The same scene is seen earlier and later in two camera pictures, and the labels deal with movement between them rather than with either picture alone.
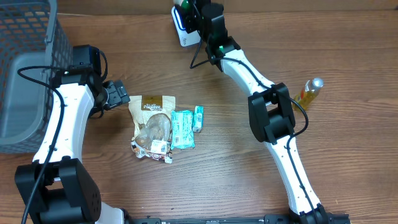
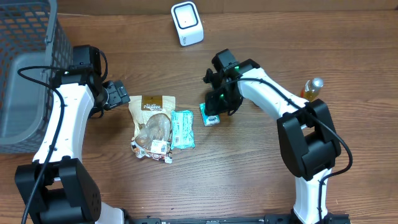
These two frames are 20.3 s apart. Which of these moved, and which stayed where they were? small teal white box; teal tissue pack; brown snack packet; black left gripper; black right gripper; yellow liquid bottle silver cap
Moved: small teal white box; black right gripper
Stayed: yellow liquid bottle silver cap; teal tissue pack; brown snack packet; black left gripper
